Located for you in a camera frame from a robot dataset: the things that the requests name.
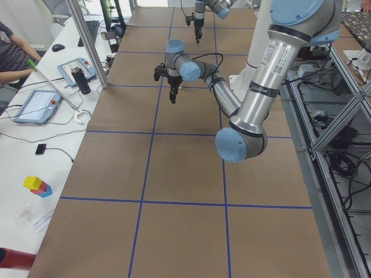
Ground far teach pendant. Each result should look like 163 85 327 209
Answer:
57 57 96 87

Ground blue block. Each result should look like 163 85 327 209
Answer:
38 184 52 198

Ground black computer mouse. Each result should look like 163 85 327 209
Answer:
52 43 65 52

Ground aluminium frame post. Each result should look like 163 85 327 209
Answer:
66 0 108 89

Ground red cylinder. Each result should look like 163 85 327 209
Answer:
1 247 37 270

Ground clear plastic bag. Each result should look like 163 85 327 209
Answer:
14 203 41 229

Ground reacher grabber stick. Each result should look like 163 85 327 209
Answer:
27 59 90 125

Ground white pedestal column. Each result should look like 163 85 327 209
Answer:
230 0 271 93

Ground near teach pendant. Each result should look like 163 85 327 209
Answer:
13 90 61 124

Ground red block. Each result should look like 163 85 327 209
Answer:
30 181 46 195

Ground seated person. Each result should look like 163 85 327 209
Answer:
0 20 43 116

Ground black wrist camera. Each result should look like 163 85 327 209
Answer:
185 16 194 26
154 63 168 81

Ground black keyboard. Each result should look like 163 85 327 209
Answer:
85 20 99 45

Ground black water bottle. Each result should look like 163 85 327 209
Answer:
71 67 91 94

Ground small black box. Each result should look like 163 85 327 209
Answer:
35 144 46 155

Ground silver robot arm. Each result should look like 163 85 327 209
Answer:
185 0 236 43
164 1 342 163

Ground black camera cable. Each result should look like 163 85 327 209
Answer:
180 0 194 19
185 53 224 87

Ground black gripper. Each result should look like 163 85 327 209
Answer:
167 74 183 104
194 18 204 42

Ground yellow block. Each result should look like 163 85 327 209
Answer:
23 176 42 190

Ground teach pendant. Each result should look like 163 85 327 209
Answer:
57 57 96 87
13 90 61 124

